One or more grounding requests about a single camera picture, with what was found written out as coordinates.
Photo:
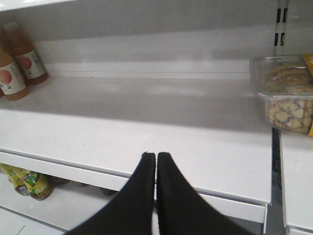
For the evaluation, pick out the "white store shelf unit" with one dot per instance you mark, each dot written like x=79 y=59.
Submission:
x=135 y=76

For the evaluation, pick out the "clear cookie box yellow label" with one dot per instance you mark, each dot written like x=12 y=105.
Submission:
x=284 y=83

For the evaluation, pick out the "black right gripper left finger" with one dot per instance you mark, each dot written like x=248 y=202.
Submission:
x=130 y=211

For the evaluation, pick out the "green yellow tea bottle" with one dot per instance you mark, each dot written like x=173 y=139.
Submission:
x=18 y=185
x=39 y=187

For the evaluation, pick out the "peach drink bottle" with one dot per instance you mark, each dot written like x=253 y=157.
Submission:
x=12 y=82
x=24 y=52

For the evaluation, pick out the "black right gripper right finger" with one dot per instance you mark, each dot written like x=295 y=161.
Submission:
x=180 y=209

